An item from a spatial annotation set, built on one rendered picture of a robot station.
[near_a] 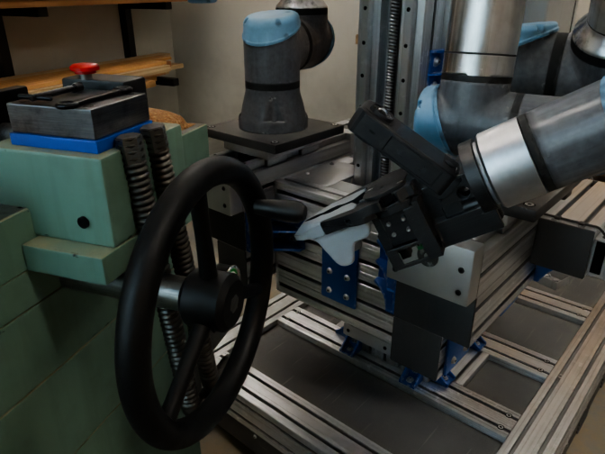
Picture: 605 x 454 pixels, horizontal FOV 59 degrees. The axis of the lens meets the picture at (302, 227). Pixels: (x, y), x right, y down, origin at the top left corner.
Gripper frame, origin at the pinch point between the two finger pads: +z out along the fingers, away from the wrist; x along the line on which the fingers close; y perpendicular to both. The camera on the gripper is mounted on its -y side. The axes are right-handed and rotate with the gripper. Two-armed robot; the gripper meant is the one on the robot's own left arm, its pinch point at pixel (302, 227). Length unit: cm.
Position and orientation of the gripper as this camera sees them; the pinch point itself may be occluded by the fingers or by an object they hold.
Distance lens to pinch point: 58.9
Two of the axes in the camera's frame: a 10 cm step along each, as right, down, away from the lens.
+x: 3.2, -4.0, 8.6
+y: 4.8, 8.5, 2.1
